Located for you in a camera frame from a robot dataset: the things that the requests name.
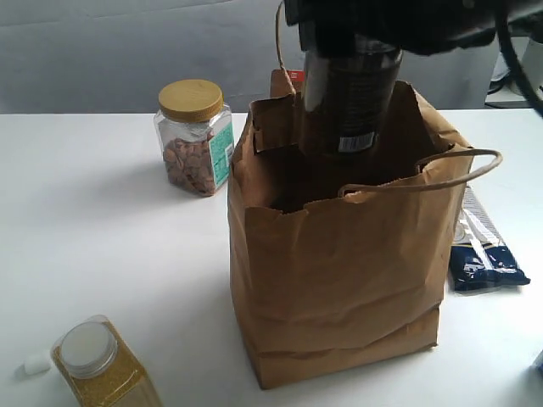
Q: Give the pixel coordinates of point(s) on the brown paper bag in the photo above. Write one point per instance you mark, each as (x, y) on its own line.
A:
(340, 263)

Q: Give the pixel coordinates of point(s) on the brown pouch orange label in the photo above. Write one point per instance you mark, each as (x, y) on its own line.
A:
(281, 87)

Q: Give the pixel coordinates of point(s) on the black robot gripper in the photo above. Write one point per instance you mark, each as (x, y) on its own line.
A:
(334, 28)

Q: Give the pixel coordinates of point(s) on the yellow grain jar white lid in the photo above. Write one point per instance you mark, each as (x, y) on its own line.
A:
(100, 368)

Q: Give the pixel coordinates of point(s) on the dark brown pull-tab can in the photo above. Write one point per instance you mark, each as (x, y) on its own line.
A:
(345, 99)

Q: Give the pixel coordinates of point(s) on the clear almond jar gold lid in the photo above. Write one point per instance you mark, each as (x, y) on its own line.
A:
(194, 126)

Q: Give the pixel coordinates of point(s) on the dark blue pasta package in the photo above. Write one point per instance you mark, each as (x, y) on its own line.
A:
(480, 259)

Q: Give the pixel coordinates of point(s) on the small white cube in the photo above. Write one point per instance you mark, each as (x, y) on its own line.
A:
(36, 364)

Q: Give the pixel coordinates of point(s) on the white cylinder in background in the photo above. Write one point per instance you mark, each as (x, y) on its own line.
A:
(532, 63)

